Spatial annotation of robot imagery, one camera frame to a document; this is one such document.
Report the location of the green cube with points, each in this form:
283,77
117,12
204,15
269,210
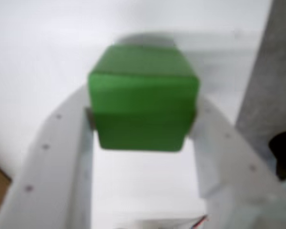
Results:
143,100

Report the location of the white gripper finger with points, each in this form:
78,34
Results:
54,167
228,171

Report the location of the black round object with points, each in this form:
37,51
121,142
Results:
283,152

